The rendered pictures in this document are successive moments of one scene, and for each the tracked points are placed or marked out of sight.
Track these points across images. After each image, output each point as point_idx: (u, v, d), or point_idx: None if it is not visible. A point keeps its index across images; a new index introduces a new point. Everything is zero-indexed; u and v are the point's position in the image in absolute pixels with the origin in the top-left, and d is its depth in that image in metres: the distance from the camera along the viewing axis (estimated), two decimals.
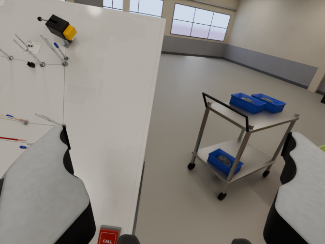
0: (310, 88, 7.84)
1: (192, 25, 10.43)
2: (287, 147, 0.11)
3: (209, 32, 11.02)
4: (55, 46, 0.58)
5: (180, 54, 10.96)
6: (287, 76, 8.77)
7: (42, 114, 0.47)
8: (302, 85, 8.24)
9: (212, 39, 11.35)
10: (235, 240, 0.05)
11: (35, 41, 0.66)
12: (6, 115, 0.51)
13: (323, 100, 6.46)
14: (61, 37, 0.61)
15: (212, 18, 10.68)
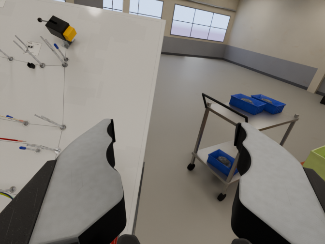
0: (310, 89, 7.85)
1: (192, 26, 10.45)
2: (239, 137, 0.12)
3: (208, 33, 11.04)
4: (55, 47, 0.58)
5: (180, 55, 10.98)
6: (287, 77, 8.79)
7: (42, 115, 0.47)
8: (301, 86, 8.26)
9: (212, 39, 11.37)
10: (235, 240, 0.05)
11: (35, 42, 0.66)
12: (6, 116, 0.51)
13: (323, 101, 6.47)
14: (61, 38, 0.61)
15: (212, 19, 10.70)
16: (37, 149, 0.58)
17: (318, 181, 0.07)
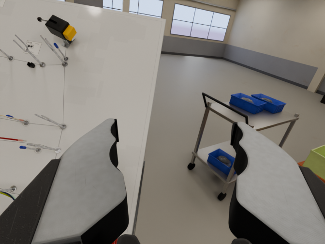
0: (310, 88, 7.85)
1: (192, 25, 10.43)
2: (235, 137, 0.12)
3: (208, 32, 11.02)
4: (55, 46, 0.58)
5: (180, 54, 10.97)
6: (287, 76, 8.78)
7: (42, 115, 0.47)
8: (302, 85, 8.25)
9: (212, 39, 11.36)
10: (235, 240, 0.05)
11: (35, 42, 0.66)
12: (6, 116, 0.51)
13: (323, 100, 6.47)
14: (61, 38, 0.61)
15: (212, 18, 10.69)
16: (37, 148, 0.58)
17: (314, 180, 0.08)
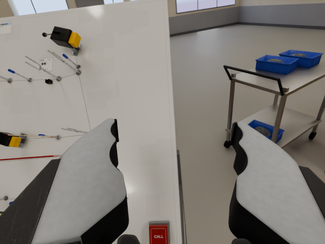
0: None
1: None
2: (235, 137, 0.12)
3: None
4: (65, 57, 0.58)
5: (191, 32, 10.46)
6: (317, 22, 7.70)
7: (68, 128, 0.48)
8: None
9: (222, 6, 10.50)
10: (235, 240, 0.05)
11: (46, 58, 0.67)
12: (38, 135, 0.54)
13: None
14: (68, 47, 0.61)
15: None
16: None
17: (314, 180, 0.08)
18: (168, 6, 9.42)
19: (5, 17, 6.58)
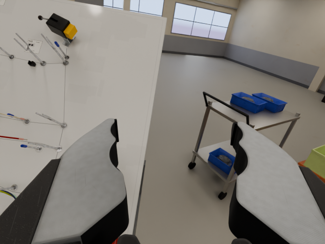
0: (311, 88, 7.82)
1: (193, 24, 10.41)
2: (235, 137, 0.12)
3: (209, 31, 10.99)
4: (56, 45, 0.58)
5: (180, 53, 10.95)
6: (288, 75, 8.75)
7: (43, 114, 0.47)
8: (302, 85, 8.22)
9: (213, 38, 11.33)
10: (235, 240, 0.05)
11: (35, 40, 0.66)
12: (7, 114, 0.51)
13: (324, 100, 6.45)
14: (62, 36, 0.61)
15: (213, 17, 10.66)
16: (38, 147, 0.58)
17: (314, 180, 0.08)
18: None
19: None
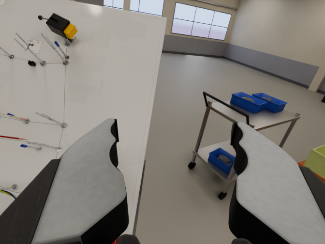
0: (311, 88, 7.82)
1: (193, 24, 10.41)
2: (235, 137, 0.12)
3: (209, 31, 10.99)
4: (56, 45, 0.58)
5: (180, 53, 10.95)
6: (288, 75, 8.75)
7: (43, 114, 0.47)
8: (302, 85, 8.22)
9: (213, 38, 11.33)
10: (235, 240, 0.05)
11: (35, 40, 0.66)
12: (7, 114, 0.51)
13: (324, 100, 6.45)
14: (62, 36, 0.61)
15: (213, 17, 10.65)
16: (38, 147, 0.58)
17: (314, 180, 0.08)
18: None
19: None
